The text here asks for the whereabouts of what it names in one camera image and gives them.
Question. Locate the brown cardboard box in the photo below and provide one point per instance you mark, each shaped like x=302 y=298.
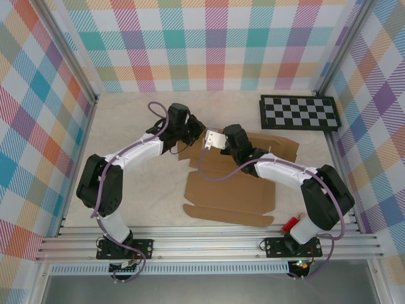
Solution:
x=228 y=199

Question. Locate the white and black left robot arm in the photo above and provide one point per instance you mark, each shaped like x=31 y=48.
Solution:
x=104 y=187

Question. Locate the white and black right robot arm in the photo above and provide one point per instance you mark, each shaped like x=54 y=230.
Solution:
x=322 y=199

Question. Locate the black grey checkerboard calibration board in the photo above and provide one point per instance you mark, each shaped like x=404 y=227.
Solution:
x=297 y=112

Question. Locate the red block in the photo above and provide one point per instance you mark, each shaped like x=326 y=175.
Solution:
x=289 y=225

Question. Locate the small circuit board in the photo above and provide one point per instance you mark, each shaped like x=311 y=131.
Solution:
x=125 y=267
x=302 y=265

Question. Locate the long aluminium frame rail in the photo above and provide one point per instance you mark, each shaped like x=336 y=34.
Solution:
x=205 y=244

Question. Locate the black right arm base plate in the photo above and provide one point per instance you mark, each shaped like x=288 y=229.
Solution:
x=275 y=247

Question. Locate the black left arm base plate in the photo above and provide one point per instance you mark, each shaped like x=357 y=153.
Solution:
x=144 y=248

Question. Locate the aluminium corner post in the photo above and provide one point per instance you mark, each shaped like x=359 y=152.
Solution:
x=68 y=50
x=345 y=47

